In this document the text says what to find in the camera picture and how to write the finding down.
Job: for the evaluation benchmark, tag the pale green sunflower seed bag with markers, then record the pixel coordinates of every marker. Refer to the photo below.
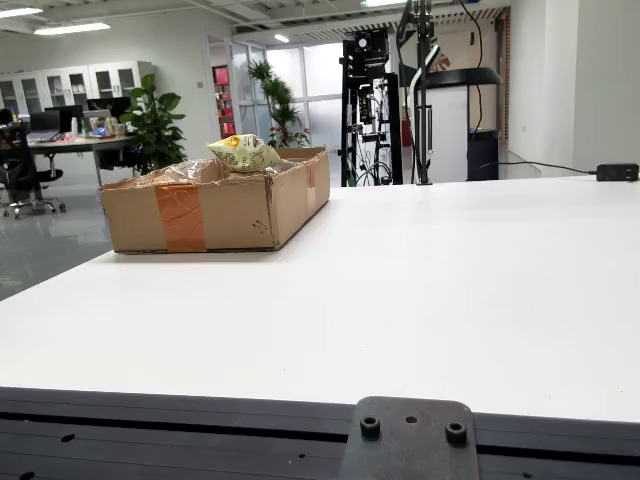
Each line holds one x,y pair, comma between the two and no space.
245,152

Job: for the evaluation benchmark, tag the black jointed stand arm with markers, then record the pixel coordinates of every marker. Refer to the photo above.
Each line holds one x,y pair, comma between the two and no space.
423,75

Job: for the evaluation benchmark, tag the open brown cardboard box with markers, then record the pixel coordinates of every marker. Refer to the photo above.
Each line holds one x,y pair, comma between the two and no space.
235,220

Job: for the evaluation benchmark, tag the black equipment rack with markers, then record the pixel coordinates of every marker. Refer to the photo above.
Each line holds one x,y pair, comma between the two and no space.
346,125

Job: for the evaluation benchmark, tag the red fire extinguisher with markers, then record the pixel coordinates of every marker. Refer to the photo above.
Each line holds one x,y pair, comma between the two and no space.
407,132

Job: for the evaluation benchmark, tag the tall slim potted plant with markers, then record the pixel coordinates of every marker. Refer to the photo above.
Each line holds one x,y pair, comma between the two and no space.
280,100

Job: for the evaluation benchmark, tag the clear crinkled plastic bag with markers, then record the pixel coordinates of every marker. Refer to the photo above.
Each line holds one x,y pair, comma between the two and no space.
185,170

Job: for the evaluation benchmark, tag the white kiosk with black top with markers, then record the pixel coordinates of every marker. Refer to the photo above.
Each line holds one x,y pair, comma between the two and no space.
450,135

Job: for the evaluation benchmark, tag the red display shelf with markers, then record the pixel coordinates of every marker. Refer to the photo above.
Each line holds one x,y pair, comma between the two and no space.
221,75

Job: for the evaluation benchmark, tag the black hex bolt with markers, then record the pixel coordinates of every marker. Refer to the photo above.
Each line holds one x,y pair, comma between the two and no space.
456,434
370,427

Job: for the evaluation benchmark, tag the broad-leaf green potted plant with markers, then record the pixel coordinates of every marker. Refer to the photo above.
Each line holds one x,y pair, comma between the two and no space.
155,125

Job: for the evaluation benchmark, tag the small ceiling light panel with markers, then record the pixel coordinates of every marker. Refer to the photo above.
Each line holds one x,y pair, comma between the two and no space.
281,38

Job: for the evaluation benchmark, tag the dark metal mounting plate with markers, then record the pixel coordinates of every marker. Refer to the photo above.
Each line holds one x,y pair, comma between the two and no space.
410,455

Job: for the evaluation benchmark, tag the bright ceiling light panel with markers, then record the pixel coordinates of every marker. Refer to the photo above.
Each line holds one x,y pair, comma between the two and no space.
385,2

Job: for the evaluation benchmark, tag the wide black computer monitor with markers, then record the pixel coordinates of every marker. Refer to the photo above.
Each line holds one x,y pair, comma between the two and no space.
112,105

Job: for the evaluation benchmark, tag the grey office desk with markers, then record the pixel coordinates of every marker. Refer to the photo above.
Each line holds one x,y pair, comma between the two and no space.
75,145

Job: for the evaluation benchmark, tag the small black computer monitor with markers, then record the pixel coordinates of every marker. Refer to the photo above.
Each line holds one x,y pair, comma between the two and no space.
44,121

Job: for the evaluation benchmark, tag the black power adapter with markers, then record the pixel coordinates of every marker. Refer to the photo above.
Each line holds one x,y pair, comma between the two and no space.
617,172

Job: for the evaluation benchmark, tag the black office chair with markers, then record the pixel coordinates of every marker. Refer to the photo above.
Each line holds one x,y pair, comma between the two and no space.
17,170

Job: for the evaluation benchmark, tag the long ceiling light panel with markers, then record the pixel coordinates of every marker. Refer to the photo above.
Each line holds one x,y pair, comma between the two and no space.
20,12
72,28

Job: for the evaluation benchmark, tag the black aluminium frame rail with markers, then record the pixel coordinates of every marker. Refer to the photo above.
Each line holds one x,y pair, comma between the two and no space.
150,440

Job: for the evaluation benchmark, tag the white glass-door wall cabinets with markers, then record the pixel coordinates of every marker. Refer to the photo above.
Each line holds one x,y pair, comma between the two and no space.
75,85

